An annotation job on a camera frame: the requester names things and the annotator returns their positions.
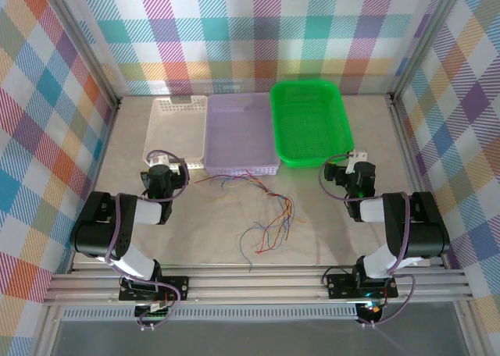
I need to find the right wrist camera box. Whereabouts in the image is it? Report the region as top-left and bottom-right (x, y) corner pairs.
(345, 149), (369, 175)

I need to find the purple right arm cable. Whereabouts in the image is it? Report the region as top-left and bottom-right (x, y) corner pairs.
(319, 152), (417, 328)

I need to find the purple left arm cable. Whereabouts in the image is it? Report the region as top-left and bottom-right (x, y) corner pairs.
(104, 148), (191, 332)

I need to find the thin yellow cable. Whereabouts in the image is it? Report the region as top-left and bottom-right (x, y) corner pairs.
(210, 183), (309, 224)

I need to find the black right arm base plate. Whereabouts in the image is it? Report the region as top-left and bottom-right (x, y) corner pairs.
(326, 272), (399, 299)

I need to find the aluminium mounting rail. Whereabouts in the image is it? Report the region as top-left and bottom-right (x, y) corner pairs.
(41, 264), (476, 307)

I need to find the aluminium side rail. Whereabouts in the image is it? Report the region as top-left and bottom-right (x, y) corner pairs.
(66, 97), (123, 275)
(387, 93), (448, 271)

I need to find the thin blue cable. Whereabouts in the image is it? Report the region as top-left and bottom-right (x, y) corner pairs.
(237, 191), (290, 274)
(209, 175), (282, 201)

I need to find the white perforated plastic basket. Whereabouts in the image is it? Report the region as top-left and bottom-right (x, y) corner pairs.
(142, 94), (209, 170)

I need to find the thin orange cable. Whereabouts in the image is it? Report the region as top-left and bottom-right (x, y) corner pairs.
(249, 176), (294, 242)

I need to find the thin red cable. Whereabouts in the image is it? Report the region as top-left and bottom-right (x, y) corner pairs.
(194, 169), (294, 216)
(262, 191), (293, 247)

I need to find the aluminium frame post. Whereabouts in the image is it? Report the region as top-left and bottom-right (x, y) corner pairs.
(38, 0), (123, 108)
(390, 0), (468, 101)

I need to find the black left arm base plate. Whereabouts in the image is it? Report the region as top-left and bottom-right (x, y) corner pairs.
(119, 276), (191, 301)

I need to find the green mesh plastic basket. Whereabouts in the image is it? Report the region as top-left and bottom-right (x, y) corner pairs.
(270, 79), (355, 169)

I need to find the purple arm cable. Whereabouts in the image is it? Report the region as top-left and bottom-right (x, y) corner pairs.
(319, 152), (417, 328)
(104, 148), (191, 332)

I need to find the grey slotted cable duct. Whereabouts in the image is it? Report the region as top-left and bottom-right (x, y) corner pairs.
(61, 307), (359, 322)

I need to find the purple perforated plastic basket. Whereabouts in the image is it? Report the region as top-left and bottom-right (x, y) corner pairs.
(203, 92), (281, 176)

